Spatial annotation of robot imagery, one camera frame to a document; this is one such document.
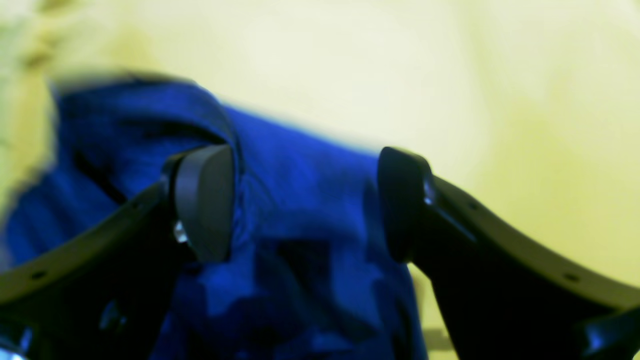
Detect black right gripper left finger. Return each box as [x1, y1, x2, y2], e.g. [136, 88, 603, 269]
[0, 145, 235, 360]

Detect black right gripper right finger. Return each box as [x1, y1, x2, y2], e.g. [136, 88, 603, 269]
[377, 146, 640, 360]

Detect dark blue long-sleeve shirt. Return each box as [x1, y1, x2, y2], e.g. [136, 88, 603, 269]
[1, 77, 428, 360]

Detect yellow table cloth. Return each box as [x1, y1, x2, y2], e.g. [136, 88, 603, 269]
[1, 0, 639, 358]

